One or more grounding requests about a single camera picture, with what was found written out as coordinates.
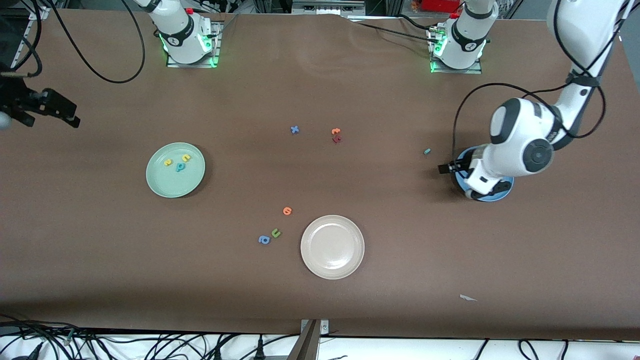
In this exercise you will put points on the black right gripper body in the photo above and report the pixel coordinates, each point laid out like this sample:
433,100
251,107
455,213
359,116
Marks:
20,101

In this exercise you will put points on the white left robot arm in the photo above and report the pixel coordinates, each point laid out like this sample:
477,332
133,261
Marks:
585,25

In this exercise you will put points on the blue plate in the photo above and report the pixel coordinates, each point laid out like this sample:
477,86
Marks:
461,182

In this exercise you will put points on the light green plate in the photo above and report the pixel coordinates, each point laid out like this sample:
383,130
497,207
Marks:
175,180

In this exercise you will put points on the white paper scrap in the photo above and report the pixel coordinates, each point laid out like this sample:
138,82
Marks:
467,298

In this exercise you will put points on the beige plate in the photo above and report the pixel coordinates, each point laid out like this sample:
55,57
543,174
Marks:
332,247

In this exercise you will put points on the red box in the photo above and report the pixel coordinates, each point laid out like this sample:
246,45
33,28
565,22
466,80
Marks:
440,5

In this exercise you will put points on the green foam letter u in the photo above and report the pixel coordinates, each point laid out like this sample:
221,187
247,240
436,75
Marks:
274,234

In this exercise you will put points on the blue foam letter a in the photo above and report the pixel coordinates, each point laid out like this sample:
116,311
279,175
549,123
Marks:
263,240

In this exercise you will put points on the metal table corner bracket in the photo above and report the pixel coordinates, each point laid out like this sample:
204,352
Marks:
39,13

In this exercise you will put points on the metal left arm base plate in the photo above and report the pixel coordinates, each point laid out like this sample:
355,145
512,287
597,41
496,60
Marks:
457,71

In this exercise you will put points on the grey metal frame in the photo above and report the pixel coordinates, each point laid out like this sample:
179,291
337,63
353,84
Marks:
327,7

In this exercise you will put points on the aluminium post with bracket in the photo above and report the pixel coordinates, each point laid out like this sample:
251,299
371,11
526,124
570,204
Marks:
310,342

